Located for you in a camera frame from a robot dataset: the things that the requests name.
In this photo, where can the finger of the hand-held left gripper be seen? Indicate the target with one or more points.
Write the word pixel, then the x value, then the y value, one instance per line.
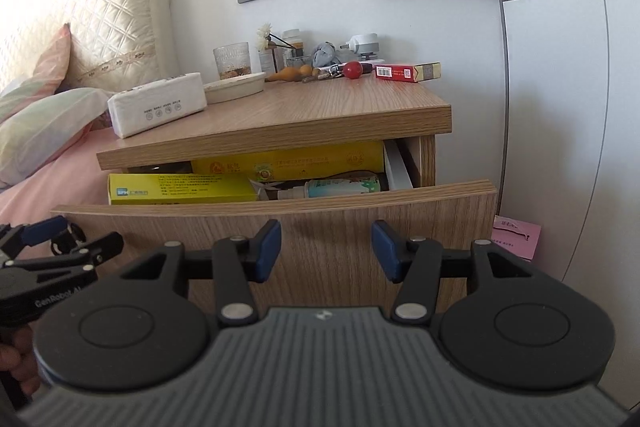
pixel 42 229
pixel 100 246

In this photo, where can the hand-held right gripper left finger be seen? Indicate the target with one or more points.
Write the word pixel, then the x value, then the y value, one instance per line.
pixel 265 252

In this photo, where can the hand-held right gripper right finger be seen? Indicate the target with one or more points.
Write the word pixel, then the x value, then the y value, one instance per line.
pixel 387 252

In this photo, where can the wooden drawer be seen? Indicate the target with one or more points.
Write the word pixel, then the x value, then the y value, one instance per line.
pixel 350 212

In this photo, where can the long yellow box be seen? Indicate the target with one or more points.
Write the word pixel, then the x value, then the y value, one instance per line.
pixel 175 189

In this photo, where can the person's left hand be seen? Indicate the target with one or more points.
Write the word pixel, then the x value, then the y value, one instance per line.
pixel 17 357

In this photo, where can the pink bed sheet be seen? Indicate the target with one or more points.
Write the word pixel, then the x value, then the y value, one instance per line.
pixel 60 187

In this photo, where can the green label plastic bottle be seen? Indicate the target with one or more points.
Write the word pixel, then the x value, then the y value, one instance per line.
pixel 340 188

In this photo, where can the large yellow orange box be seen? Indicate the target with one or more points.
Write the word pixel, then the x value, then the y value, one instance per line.
pixel 300 162

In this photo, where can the pastel striped pillow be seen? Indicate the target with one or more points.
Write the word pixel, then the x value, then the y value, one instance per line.
pixel 40 127

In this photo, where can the white tissue pack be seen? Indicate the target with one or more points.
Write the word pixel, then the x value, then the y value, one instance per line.
pixel 155 107

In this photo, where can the wooden nightstand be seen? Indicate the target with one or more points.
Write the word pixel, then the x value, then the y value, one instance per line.
pixel 325 107

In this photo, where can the pink pastel pillow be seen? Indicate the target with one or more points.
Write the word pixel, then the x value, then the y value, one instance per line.
pixel 40 72

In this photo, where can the white dish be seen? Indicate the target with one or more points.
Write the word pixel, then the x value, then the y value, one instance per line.
pixel 235 88

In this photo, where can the small orange fruit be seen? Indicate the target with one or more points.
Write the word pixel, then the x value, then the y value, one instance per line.
pixel 287 74

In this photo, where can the red and gold box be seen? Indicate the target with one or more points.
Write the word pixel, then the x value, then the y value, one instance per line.
pixel 400 73

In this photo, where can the red ball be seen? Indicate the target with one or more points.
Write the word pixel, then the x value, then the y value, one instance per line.
pixel 353 69

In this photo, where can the small diffuser bottle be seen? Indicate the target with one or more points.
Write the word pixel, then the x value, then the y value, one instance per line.
pixel 269 61

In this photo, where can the clear glass cup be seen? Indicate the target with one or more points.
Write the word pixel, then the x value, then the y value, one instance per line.
pixel 231 59

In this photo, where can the grey cloth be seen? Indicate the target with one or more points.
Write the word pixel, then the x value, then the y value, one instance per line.
pixel 325 53

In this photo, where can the white plug adapter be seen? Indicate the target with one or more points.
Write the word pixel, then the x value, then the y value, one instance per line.
pixel 362 44

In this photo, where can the white flower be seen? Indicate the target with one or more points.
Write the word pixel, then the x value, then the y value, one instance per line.
pixel 264 34

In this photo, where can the white wardrobe lower door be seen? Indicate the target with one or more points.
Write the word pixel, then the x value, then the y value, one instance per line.
pixel 560 107

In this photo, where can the cream quilted headboard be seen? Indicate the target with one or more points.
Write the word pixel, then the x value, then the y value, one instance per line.
pixel 125 7

